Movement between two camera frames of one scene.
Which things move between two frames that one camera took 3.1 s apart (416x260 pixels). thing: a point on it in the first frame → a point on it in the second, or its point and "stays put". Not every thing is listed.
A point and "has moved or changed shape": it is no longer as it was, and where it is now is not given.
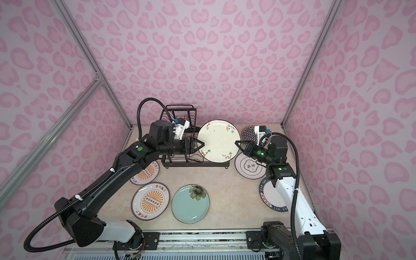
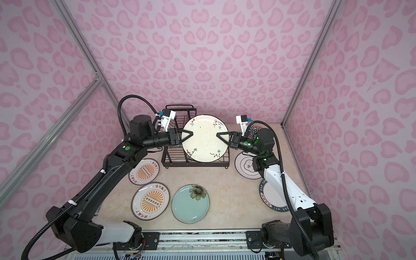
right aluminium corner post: x=329 y=23 stays put
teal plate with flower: x=190 y=203 stays put
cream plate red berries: x=219 y=137 has moved or changed shape
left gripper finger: x=195 y=147 → x=180 y=130
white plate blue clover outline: x=248 y=168 stays put
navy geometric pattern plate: x=249 y=133 stays put
